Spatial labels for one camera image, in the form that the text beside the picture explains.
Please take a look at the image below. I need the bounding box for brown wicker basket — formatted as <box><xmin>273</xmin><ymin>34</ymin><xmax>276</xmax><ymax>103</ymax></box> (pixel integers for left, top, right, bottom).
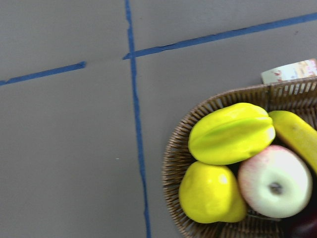
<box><xmin>162</xmin><ymin>77</ymin><xmax>317</xmax><ymax>238</ymax></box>

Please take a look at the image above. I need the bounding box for paper basket label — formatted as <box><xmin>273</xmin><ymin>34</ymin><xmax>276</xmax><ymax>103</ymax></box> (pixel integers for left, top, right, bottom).
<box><xmin>261</xmin><ymin>59</ymin><xmax>317</xmax><ymax>84</ymax></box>

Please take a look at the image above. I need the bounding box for pale pink-white apple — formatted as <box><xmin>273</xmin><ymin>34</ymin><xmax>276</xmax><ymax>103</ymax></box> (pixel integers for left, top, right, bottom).
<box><xmin>238</xmin><ymin>145</ymin><xmax>313</xmax><ymax>219</ymax></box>

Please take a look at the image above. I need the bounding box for dark purple plum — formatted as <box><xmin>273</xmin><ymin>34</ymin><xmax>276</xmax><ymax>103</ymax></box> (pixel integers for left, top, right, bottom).
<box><xmin>284</xmin><ymin>208</ymin><xmax>317</xmax><ymax>238</ymax></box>

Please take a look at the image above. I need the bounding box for yellow lemon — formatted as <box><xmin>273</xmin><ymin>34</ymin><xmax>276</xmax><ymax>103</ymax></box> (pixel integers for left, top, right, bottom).
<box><xmin>178</xmin><ymin>161</ymin><xmax>247</xmax><ymax>224</ymax></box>

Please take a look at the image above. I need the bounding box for yellow starfruit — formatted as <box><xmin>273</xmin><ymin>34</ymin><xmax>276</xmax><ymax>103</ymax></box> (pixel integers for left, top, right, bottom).
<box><xmin>188</xmin><ymin>103</ymin><xmax>275</xmax><ymax>165</ymax></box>

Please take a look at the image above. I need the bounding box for yellow banana leftmost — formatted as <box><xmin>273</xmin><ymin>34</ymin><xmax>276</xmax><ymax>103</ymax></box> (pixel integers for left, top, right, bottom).
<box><xmin>268</xmin><ymin>111</ymin><xmax>317</xmax><ymax>172</ymax></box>

